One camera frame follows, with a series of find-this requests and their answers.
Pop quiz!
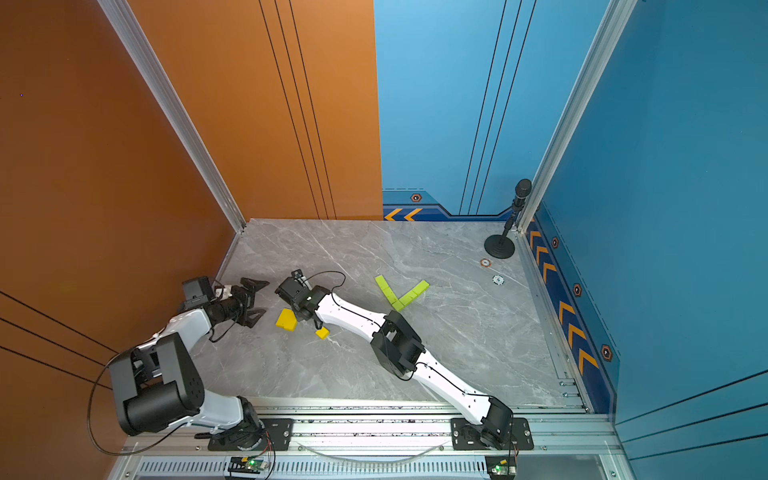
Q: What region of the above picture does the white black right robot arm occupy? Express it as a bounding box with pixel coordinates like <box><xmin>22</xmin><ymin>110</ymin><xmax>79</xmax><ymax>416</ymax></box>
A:
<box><xmin>280</xmin><ymin>284</ymin><xmax>513</xmax><ymax>450</ymax></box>

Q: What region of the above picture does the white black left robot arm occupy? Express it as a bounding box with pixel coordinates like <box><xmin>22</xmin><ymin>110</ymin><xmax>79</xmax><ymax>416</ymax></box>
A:
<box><xmin>103</xmin><ymin>276</ymin><xmax>270</xmax><ymax>451</ymax></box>

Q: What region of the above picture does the yellow long block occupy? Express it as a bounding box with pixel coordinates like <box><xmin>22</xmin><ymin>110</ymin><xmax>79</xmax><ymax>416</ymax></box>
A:
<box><xmin>275</xmin><ymin>309</ymin><xmax>298</xmax><ymax>332</ymax></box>

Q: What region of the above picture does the green circuit board left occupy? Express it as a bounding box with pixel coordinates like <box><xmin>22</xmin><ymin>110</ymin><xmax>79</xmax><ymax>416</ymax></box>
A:
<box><xmin>227</xmin><ymin>457</ymin><xmax>271</xmax><ymax>476</ymax></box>

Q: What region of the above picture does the green circuit board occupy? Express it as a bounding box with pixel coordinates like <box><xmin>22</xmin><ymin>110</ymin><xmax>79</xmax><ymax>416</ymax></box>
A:
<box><xmin>227</xmin><ymin>457</ymin><xmax>271</xmax><ymax>476</ymax></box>
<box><xmin>484</xmin><ymin>456</ymin><xmax>517</xmax><ymax>480</ymax></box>

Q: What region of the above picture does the black microphone stand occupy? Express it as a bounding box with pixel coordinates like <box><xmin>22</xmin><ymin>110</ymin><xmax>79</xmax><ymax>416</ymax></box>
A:
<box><xmin>484</xmin><ymin>179</ymin><xmax>533</xmax><ymax>259</ymax></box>

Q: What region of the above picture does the green circuit board right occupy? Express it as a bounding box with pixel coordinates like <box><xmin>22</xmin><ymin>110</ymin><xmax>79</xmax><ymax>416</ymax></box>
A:
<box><xmin>484</xmin><ymin>456</ymin><xmax>517</xmax><ymax>480</ymax></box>

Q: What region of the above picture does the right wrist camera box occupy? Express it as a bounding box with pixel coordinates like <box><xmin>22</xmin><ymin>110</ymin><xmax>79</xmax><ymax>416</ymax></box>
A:
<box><xmin>275</xmin><ymin>269</ymin><xmax>311</xmax><ymax>305</ymax></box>

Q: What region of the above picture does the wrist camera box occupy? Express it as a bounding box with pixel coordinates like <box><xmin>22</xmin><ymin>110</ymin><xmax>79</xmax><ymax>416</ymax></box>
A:
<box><xmin>178</xmin><ymin>276</ymin><xmax>226</xmax><ymax>313</ymax></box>
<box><xmin>275</xmin><ymin>269</ymin><xmax>311</xmax><ymax>305</ymax></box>

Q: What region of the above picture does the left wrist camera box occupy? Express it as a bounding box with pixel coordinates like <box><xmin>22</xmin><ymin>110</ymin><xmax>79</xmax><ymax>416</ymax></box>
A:
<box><xmin>178</xmin><ymin>276</ymin><xmax>226</xmax><ymax>313</ymax></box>

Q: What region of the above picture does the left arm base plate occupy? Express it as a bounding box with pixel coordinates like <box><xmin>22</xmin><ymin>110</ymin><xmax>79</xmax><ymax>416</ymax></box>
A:
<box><xmin>207</xmin><ymin>418</ymin><xmax>294</xmax><ymax>453</ymax></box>

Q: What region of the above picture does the aluminium front rail frame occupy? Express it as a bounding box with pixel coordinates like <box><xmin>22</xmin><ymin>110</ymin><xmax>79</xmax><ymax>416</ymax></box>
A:
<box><xmin>108</xmin><ymin>398</ymin><xmax>634</xmax><ymax>479</ymax></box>

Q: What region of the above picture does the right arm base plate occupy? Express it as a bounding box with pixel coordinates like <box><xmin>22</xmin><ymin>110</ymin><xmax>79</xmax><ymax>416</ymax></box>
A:
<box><xmin>450</xmin><ymin>417</ymin><xmax>534</xmax><ymax>452</ymax></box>

